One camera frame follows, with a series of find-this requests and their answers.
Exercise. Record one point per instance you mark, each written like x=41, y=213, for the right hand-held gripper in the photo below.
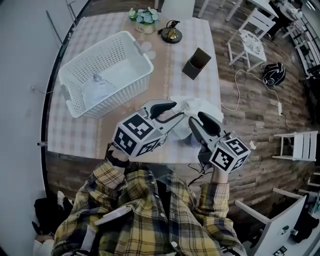
x=230, y=155

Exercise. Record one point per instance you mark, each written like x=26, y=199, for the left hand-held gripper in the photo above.
x=135, y=135

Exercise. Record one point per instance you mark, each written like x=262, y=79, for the white garment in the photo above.
x=200, y=105

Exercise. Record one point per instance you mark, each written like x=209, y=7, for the pale blue garment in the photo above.
x=100, y=92

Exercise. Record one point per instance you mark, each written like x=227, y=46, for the white plastic laundry basket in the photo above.
x=75, y=65

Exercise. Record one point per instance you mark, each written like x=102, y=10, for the person's right forearm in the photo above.
x=220, y=176

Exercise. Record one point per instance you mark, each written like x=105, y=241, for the person's left forearm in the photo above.
x=118, y=152

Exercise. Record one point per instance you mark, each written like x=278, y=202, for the white paper scrap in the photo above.
x=253, y=145

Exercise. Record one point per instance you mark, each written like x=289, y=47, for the dark brown square holder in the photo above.
x=193, y=67

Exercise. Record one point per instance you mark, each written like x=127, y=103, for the black striped helmet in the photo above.
x=273, y=73

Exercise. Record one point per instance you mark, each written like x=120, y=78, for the beige checked tablecloth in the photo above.
x=75, y=137

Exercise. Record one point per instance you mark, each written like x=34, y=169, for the white chair floral cushion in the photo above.
x=251, y=43

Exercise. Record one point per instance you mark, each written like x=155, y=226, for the white slatted chair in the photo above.
x=302, y=146

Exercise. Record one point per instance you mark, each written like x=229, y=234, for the potted blue white flowers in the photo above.
x=145, y=17

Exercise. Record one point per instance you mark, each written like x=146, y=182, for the white shade table lamp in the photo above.
x=177, y=8

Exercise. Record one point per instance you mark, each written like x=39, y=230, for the yellow plaid shirt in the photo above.
x=150, y=225

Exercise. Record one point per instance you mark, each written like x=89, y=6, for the white flat device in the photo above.
x=112, y=215

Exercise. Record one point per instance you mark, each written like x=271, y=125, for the white table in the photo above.
x=282, y=220

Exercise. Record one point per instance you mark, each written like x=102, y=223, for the small white gadget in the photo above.
x=43, y=143

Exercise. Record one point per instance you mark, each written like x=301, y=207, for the white shoe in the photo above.
x=60, y=197

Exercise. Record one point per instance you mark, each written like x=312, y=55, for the thin metal pole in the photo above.
x=53, y=26

